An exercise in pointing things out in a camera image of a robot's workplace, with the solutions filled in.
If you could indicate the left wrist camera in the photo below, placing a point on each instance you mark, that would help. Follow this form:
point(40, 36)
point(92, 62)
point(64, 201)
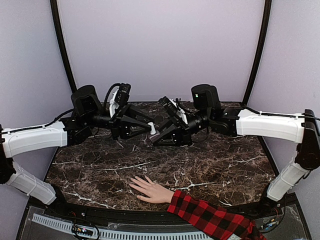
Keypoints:
point(119, 98)

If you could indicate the black frame post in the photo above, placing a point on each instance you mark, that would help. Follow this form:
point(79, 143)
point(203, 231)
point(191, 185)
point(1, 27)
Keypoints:
point(62, 45)
point(259, 51)

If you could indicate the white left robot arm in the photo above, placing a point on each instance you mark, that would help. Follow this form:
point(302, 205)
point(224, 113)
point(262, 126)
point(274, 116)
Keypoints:
point(61, 132)

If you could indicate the white nail polish cap brush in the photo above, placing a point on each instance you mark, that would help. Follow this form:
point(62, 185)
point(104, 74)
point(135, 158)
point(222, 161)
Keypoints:
point(152, 128)

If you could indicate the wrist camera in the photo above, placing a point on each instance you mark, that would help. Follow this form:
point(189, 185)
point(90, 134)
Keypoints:
point(173, 109)
point(119, 98)

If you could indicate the mannequin hand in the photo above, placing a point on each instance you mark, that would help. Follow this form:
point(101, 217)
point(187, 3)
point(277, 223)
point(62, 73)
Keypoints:
point(153, 193)

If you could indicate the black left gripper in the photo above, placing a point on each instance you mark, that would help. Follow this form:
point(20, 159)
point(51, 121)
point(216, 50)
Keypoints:
point(121, 122)

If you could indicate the red plaid sleeve forearm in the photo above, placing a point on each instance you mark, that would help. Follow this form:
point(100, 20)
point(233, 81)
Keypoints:
point(216, 222)

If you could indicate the right wiring board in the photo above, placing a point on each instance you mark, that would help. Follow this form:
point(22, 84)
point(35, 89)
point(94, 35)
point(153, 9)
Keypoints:
point(270, 225)

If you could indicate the black right frame post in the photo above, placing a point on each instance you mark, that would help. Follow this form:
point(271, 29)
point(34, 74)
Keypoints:
point(259, 51)

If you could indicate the small green circuit board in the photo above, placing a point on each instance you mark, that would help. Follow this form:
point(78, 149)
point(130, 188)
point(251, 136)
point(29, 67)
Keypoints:
point(79, 230)

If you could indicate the black left frame post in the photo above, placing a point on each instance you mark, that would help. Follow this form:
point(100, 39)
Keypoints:
point(62, 45)

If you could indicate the grey slotted cable duct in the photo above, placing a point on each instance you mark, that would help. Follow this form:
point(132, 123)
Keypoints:
point(65, 226)

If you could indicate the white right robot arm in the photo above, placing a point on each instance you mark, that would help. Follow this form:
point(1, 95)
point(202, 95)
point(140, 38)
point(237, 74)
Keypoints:
point(300, 128)

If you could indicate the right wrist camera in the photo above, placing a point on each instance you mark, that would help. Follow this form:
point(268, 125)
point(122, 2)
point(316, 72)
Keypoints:
point(173, 109)

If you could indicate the black front table rail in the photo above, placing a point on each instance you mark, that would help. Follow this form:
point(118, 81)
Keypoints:
point(101, 216)

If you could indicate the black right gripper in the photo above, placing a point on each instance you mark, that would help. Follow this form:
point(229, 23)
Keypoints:
point(182, 136)

